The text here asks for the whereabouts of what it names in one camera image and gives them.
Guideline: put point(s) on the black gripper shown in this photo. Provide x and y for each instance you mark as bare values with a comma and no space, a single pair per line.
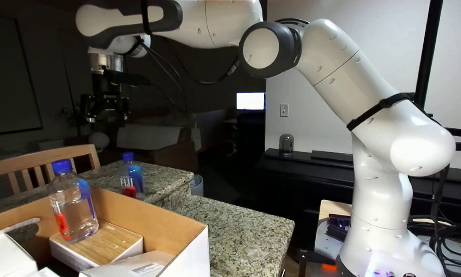
108,86

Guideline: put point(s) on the clear Fiji water bottle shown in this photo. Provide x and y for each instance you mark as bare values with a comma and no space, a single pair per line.
133,178
75,209

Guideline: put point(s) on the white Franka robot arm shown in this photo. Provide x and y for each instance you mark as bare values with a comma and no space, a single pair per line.
385,204

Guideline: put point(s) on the open cardboard box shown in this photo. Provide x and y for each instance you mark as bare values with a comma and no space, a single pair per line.
155,224

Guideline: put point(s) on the white box with wooden lid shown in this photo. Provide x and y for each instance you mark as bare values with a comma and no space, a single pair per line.
108,243

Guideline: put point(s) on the white box with label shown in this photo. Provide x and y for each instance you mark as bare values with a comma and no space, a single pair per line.
128,267

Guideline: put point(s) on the plain white box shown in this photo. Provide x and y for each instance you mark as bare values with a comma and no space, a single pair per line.
6,255

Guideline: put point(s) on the white upholstered sofa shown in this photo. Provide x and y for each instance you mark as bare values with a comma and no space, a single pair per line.
148,137

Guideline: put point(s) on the wooden chair back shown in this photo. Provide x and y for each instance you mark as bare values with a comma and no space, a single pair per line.
16,166

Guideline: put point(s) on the translucent waste bin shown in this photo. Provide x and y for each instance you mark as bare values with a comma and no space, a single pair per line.
198,184

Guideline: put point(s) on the lit computer monitor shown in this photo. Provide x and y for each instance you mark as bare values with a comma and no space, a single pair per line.
251,100

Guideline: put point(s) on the small glass jar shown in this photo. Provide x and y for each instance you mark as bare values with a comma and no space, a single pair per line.
287,144

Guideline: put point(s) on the black low console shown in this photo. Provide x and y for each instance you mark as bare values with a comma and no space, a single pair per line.
302,178

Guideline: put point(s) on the black flat bar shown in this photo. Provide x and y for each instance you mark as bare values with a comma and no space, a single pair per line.
333,155

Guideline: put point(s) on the small light wooden table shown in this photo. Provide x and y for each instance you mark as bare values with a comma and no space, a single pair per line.
336,207

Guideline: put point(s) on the black electronic device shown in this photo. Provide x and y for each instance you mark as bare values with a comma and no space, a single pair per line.
339,224

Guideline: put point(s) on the small orange block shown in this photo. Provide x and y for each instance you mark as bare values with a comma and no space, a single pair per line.
330,266

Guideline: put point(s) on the black vertical pole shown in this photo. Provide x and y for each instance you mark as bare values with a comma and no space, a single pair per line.
430,46

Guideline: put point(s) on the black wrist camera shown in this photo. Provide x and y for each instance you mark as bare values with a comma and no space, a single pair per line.
133,78

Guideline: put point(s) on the white wall outlet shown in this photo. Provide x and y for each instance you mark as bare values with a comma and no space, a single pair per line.
284,109

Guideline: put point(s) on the black base frame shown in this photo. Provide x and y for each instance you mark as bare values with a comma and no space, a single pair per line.
310,255

